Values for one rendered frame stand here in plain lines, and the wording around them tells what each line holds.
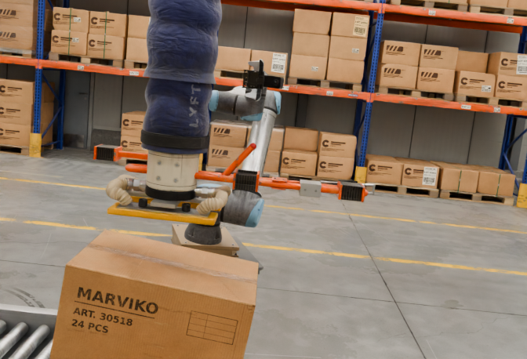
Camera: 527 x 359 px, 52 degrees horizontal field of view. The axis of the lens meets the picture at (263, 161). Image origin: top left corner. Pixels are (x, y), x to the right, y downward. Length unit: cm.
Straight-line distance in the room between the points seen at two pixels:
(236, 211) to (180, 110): 100
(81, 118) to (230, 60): 334
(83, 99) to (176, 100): 912
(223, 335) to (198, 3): 103
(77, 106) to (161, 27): 916
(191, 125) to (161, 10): 36
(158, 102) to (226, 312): 69
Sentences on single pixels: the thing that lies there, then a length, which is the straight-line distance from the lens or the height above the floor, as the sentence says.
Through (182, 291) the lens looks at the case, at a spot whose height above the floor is 96.
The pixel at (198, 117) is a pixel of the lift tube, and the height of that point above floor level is 149.
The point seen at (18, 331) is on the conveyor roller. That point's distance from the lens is 247.
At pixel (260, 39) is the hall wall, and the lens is 1028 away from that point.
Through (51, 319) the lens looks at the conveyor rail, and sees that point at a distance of 249.
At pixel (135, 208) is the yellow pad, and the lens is 177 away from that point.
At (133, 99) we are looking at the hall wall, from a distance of 1060.
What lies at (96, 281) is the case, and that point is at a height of 96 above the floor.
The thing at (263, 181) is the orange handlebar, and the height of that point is 130.
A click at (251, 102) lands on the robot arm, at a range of 230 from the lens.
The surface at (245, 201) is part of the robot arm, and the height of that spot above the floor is 104.
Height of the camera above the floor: 163
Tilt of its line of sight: 8 degrees down
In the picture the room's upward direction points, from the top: 6 degrees clockwise
